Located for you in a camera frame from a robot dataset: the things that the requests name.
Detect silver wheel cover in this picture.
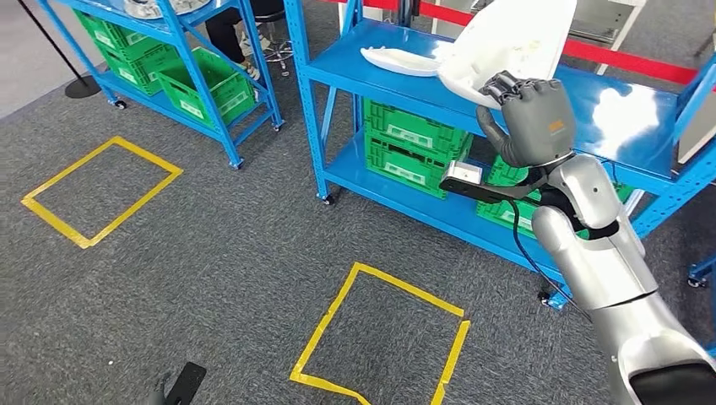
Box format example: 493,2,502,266
122,0,214,20

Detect person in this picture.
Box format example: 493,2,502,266
203,0,286,82

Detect low blue steel workbench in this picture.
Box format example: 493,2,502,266
282,0,716,311

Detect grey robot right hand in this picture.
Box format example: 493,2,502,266
476,71,578,169

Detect red barrier belt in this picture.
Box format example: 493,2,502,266
318,0,700,86

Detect black pole with round base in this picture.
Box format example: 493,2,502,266
15,0,103,100

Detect white curved plastic part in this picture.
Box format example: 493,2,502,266
359,47,443,78

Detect black camera cable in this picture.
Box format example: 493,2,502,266
506,198,591,322

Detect chrome chair base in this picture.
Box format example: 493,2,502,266
258,11,296,78

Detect white pointed plastic part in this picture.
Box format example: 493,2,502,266
436,0,578,110

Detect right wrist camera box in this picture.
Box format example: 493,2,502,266
438,160,550,205

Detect yellow floor tape outline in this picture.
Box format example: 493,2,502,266
290,262,472,405

